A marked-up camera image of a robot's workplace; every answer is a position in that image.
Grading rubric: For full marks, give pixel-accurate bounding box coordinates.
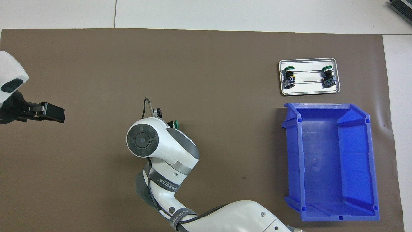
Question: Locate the grey ribbed device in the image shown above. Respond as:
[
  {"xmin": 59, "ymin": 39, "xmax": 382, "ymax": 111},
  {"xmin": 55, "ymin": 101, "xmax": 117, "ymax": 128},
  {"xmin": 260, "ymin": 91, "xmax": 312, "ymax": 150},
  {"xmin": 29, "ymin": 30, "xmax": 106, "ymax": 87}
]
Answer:
[{"xmin": 389, "ymin": 0, "xmax": 412, "ymax": 17}]

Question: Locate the blue plastic storage bin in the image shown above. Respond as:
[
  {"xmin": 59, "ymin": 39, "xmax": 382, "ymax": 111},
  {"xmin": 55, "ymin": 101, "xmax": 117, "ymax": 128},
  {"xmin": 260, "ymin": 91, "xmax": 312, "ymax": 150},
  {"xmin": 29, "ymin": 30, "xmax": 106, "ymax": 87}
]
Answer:
[{"xmin": 281, "ymin": 103, "xmax": 380, "ymax": 222}]

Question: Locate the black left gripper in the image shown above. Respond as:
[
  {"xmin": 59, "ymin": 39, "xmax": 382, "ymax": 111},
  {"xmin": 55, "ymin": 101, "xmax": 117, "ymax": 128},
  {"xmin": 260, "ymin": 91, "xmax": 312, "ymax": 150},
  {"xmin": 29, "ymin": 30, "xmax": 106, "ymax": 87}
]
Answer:
[{"xmin": 0, "ymin": 91, "xmax": 65, "ymax": 125}]

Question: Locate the brown table mat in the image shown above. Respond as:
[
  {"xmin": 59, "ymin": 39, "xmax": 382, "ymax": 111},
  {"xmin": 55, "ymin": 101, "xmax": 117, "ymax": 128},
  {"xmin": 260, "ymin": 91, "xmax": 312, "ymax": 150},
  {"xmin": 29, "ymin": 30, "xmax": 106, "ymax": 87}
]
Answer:
[{"xmin": 0, "ymin": 28, "xmax": 404, "ymax": 232}]

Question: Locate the grey metal tray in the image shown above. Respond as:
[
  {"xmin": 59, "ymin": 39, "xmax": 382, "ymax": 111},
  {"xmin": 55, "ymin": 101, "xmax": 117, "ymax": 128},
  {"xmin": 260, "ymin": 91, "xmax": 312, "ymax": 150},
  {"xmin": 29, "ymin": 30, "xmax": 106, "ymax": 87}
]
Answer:
[{"xmin": 279, "ymin": 58, "xmax": 341, "ymax": 96}]

